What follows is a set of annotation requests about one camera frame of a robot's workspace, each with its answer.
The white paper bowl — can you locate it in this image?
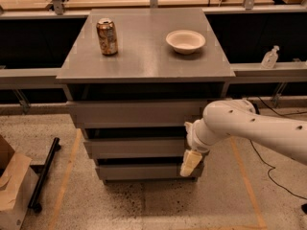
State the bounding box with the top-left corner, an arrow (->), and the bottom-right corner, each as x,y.
166,30 -> 206,55

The grey metal railing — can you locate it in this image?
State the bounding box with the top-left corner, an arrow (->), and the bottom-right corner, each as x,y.
1,7 -> 307,93

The grey drawer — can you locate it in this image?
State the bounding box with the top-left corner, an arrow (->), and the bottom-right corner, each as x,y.
66,99 -> 211,128
84,137 -> 188,159
95,162 -> 205,181

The black floor cable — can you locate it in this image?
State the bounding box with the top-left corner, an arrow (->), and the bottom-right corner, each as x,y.
248,96 -> 307,201

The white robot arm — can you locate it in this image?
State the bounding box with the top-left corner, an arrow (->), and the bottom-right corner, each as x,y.
180,100 -> 307,177

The cardboard box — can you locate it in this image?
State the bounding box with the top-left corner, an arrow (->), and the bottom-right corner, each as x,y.
0,136 -> 38,230

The grey top drawer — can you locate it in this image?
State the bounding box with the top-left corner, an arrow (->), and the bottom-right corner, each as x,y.
66,99 -> 211,128

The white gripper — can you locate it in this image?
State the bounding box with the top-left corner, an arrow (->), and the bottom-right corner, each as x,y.
180,121 -> 210,177

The grey drawer cabinet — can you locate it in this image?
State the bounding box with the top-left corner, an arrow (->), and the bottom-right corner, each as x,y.
57,8 -> 234,183

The orange soda can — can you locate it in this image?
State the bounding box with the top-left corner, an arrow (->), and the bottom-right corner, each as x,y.
96,18 -> 118,56

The black metal bar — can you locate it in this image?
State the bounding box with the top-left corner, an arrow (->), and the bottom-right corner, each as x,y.
28,137 -> 61,214

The grey bottom drawer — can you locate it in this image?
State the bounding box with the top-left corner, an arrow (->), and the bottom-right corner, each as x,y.
95,162 -> 205,181

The clear sanitizer bottle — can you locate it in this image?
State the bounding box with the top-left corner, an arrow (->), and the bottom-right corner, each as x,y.
261,45 -> 279,69

